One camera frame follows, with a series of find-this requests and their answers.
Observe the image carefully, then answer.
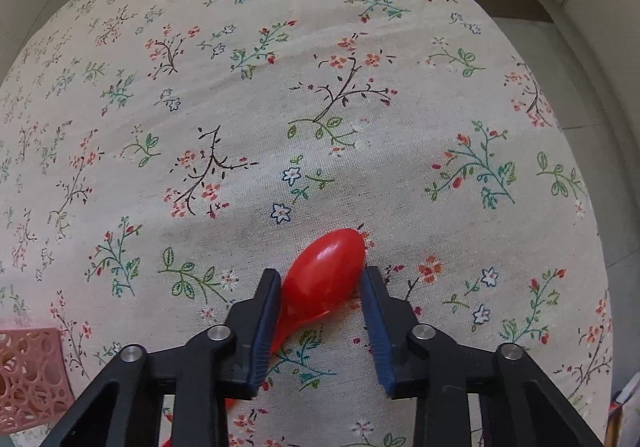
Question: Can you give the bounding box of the floral tablecloth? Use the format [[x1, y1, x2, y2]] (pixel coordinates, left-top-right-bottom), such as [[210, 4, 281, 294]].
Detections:
[[0, 0, 616, 447]]

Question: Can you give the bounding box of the pink perforated basket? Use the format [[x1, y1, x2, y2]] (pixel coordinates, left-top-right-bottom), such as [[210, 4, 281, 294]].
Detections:
[[0, 327, 73, 430]]

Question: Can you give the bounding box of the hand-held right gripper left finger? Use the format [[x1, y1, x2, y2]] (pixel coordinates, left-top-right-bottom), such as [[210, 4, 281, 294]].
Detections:
[[37, 268, 282, 447]]

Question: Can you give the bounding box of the red plastic spoon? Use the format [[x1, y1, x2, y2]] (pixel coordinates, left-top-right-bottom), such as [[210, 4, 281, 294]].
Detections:
[[160, 227, 369, 447]]

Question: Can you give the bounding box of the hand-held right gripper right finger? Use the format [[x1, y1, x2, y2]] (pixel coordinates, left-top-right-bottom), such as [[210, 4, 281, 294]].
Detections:
[[361, 266, 606, 447]]

